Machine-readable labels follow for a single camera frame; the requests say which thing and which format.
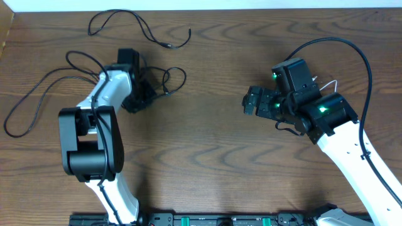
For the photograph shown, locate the thin black cable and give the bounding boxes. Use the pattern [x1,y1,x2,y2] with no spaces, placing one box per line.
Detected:
[87,9,192,50]

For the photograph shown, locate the white cable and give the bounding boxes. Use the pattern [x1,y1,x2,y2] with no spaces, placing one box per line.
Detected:
[312,75,339,94]

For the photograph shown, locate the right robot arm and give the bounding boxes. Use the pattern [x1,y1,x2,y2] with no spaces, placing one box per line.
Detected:
[242,58,401,225]

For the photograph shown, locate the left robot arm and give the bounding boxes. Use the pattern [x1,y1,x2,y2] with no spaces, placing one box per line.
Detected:
[58,48,155,225]

